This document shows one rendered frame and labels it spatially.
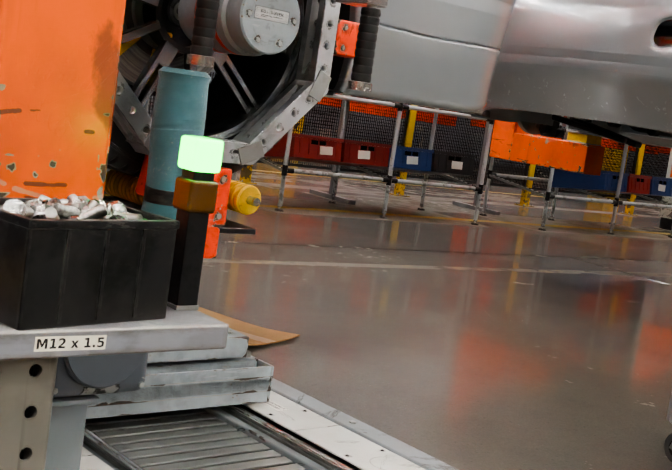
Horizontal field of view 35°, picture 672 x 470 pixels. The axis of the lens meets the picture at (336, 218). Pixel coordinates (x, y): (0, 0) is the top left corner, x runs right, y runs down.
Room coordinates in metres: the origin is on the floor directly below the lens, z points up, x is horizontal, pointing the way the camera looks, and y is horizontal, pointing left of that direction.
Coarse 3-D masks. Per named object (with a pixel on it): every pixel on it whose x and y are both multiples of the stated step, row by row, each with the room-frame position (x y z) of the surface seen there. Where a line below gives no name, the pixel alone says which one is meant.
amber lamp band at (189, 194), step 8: (176, 184) 1.27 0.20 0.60; (184, 184) 1.26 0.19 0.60; (192, 184) 1.25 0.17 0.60; (200, 184) 1.25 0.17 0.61; (208, 184) 1.26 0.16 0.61; (216, 184) 1.27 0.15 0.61; (176, 192) 1.27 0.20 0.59; (184, 192) 1.26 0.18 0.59; (192, 192) 1.25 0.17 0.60; (200, 192) 1.26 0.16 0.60; (208, 192) 1.26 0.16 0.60; (216, 192) 1.27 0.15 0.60; (176, 200) 1.27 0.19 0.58; (184, 200) 1.25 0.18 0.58; (192, 200) 1.25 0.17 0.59; (200, 200) 1.26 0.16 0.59; (208, 200) 1.26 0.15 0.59; (176, 208) 1.27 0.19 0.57; (184, 208) 1.25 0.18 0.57; (192, 208) 1.25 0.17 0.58; (200, 208) 1.26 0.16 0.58; (208, 208) 1.26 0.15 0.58
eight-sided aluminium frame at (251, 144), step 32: (320, 0) 2.11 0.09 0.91; (320, 32) 2.10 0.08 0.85; (320, 64) 2.11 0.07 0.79; (128, 96) 1.83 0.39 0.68; (288, 96) 2.11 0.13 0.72; (320, 96) 2.11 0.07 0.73; (128, 128) 1.86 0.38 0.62; (256, 128) 2.07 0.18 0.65; (288, 128) 2.07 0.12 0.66; (224, 160) 1.98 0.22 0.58; (256, 160) 2.02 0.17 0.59
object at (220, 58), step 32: (160, 0) 1.98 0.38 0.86; (128, 32) 1.94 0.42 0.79; (160, 32) 1.99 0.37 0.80; (160, 64) 1.99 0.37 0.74; (224, 64) 2.10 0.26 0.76; (256, 64) 2.24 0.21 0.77; (288, 64) 2.16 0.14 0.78; (224, 96) 2.24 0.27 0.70; (256, 96) 2.17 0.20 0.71; (224, 128) 2.09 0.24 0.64
